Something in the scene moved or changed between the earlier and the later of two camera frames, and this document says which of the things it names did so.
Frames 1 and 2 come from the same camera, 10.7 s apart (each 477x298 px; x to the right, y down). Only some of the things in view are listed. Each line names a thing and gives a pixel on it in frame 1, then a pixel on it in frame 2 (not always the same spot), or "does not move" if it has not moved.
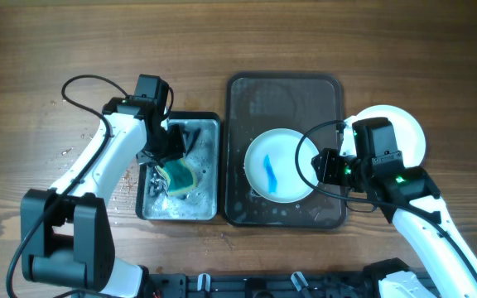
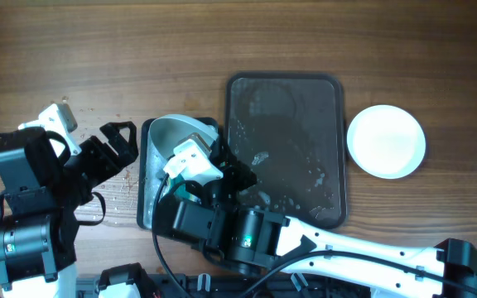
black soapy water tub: (186, 189) does not move
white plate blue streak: (270, 165) to (163, 135)
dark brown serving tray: (255, 103) does not move
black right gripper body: (321, 166) to (233, 175)
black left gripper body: (162, 149) to (93, 162)
